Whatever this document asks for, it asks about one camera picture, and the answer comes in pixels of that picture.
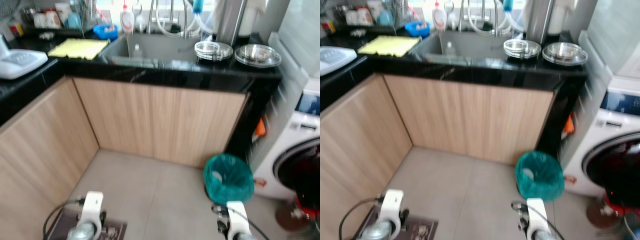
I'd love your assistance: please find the dish soap bottle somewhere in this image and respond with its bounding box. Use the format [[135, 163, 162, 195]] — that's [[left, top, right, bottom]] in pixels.
[[432, 1, 448, 32], [120, 1, 136, 35]]

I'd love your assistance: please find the red metal object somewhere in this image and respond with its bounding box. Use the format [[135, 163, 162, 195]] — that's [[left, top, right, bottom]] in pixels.
[[294, 196, 321, 222], [601, 191, 640, 222]]

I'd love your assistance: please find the small steel bowl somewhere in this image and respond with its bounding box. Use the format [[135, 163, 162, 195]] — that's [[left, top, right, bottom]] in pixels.
[[194, 41, 222, 57], [503, 38, 531, 55]]

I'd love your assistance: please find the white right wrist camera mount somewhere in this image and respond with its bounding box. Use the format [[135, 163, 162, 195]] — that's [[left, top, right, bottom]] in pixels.
[[525, 198, 552, 235], [226, 201, 252, 237]]

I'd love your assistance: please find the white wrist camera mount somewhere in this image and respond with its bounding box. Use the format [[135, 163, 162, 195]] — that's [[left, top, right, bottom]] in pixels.
[[80, 191, 105, 227], [525, 198, 552, 235], [226, 201, 252, 237], [377, 189, 406, 226]]

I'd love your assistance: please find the wide steel bowl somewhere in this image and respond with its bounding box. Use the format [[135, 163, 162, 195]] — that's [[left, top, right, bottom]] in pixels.
[[505, 39, 543, 60], [196, 42, 235, 63]]

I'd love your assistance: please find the steel column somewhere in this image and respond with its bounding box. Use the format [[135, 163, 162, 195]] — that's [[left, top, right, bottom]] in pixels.
[[525, 0, 556, 45], [215, 0, 247, 47]]

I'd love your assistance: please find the steel tap with valve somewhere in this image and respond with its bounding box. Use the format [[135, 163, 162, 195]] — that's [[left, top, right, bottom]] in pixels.
[[492, 0, 502, 37], [181, 0, 191, 40]]

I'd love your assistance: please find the dish rack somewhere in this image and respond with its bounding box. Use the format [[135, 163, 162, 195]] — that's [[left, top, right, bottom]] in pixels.
[[332, 0, 408, 32], [19, 0, 99, 35]]

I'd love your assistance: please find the white washing machine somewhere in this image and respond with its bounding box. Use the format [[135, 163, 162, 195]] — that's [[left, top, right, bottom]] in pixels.
[[559, 30, 640, 200], [251, 32, 321, 202]]

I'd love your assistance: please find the white kitchen appliance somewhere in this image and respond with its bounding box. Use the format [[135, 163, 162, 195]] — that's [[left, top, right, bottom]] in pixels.
[[320, 46, 357, 77], [0, 48, 49, 81]]

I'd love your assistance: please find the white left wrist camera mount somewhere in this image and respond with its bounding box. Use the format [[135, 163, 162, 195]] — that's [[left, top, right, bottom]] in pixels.
[[377, 189, 406, 226], [80, 191, 105, 227]]

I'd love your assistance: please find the yellow dish mat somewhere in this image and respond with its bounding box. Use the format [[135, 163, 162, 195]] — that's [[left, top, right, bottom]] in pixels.
[[47, 38, 111, 61], [357, 35, 422, 58]]

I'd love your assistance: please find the white cylinder with black base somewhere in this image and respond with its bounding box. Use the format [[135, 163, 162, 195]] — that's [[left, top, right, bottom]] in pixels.
[[547, 0, 569, 37]]

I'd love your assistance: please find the large steel plate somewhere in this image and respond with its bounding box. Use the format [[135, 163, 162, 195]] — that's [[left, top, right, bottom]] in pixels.
[[542, 42, 589, 67], [234, 44, 282, 69]]

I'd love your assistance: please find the steel kitchen sink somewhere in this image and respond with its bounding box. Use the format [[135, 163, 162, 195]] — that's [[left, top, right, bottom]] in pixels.
[[414, 29, 518, 67], [101, 31, 213, 69]]

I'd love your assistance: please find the wooden sink cabinet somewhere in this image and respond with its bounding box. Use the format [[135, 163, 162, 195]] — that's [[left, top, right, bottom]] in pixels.
[[382, 74, 556, 166], [74, 76, 249, 168]]

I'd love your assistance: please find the dark patterned floor mat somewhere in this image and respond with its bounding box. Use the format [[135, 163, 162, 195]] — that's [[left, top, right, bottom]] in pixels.
[[352, 206, 440, 240], [47, 207, 128, 240]]

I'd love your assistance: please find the blue plastic basket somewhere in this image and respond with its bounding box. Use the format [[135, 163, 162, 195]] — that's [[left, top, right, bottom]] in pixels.
[[404, 20, 431, 39], [93, 23, 120, 41]]

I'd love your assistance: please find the green lined trash bin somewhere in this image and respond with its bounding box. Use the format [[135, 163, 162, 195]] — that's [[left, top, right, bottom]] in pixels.
[[514, 150, 565, 202], [203, 153, 255, 205]]

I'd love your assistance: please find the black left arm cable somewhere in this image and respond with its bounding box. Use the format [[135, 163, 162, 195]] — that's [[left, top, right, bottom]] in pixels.
[[43, 198, 85, 240], [338, 197, 382, 240]]

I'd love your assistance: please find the wooden side cabinet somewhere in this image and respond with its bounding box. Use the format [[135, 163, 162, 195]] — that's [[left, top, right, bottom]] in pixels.
[[0, 77, 100, 240], [320, 75, 414, 240]]

